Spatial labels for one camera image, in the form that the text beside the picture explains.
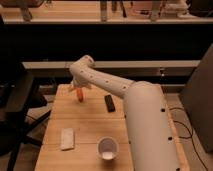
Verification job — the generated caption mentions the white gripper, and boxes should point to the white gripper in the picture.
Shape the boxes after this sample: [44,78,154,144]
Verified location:
[68,79,91,92]

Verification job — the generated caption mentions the orange pepper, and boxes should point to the orange pepper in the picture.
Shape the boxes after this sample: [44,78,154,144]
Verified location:
[76,88,84,102]

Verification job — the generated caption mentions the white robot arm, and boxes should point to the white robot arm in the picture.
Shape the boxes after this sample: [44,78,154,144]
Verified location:
[69,55,181,171]

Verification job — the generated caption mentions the black remote control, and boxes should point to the black remote control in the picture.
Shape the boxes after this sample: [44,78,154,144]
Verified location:
[104,95,115,112]

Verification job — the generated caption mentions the white sponge block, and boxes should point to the white sponge block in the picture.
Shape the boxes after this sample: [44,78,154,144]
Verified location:
[60,128,74,151]

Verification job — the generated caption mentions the black office chair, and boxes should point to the black office chair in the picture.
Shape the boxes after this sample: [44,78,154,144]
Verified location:
[0,14,53,171]

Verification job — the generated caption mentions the white paper cup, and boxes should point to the white paper cup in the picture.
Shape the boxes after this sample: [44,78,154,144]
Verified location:
[97,137,119,160]

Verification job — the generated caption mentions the black floor cable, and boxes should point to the black floor cable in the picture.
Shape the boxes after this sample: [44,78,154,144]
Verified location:
[168,106,209,171]

